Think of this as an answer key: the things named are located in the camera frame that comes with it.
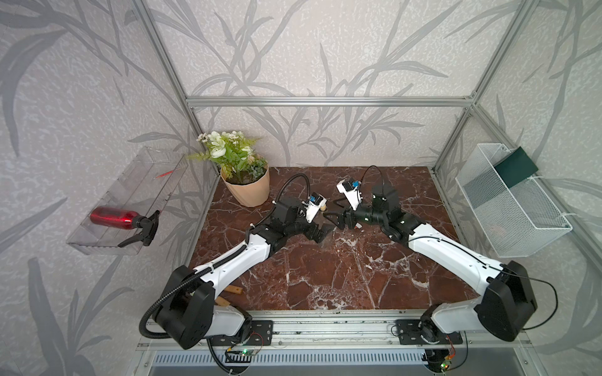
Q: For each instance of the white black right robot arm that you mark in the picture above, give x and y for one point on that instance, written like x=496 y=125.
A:
x=505 y=301

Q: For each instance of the red spray bottle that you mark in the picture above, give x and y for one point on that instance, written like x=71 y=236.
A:
x=128 y=220

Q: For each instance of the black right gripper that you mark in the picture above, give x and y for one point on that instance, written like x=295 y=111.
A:
x=341 y=218

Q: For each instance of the clear plastic wall bin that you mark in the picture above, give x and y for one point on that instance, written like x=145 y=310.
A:
x=145 y=186

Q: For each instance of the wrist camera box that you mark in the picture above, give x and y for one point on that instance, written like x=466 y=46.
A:
x=351 y=189
x=316 y=203

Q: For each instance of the potted plant in beige pot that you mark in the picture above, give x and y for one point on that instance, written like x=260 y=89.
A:
x=242 y=169

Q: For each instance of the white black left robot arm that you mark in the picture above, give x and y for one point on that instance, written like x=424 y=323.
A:
x=187 y=311

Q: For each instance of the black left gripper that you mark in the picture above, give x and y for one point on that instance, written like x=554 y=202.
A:
x=320 y=233

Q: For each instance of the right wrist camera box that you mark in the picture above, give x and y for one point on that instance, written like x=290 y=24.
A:
x=351 y=189

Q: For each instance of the white wire mesh basket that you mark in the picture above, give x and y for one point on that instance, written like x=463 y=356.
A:
x=518 y=222

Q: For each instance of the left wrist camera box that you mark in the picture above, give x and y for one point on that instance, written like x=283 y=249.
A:
x=316 y=203

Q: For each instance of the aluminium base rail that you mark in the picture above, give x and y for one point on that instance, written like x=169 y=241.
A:
x=342 y=329

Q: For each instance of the dark green card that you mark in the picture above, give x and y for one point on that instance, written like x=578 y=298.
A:
x=515 y=167

